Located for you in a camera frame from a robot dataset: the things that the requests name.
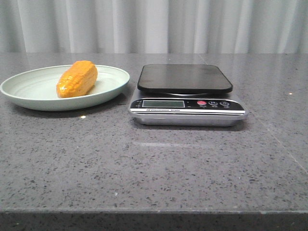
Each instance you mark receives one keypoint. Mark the white pleated curtain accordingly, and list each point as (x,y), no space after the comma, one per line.
(154,26)

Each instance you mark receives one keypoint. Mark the silver black kitchen scale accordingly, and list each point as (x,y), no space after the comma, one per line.
(185,95)

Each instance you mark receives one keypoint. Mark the pale green plate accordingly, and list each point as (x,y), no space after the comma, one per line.
(36,89)

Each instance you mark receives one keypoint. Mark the orange corn cob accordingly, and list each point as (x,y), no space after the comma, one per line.
(78,80)

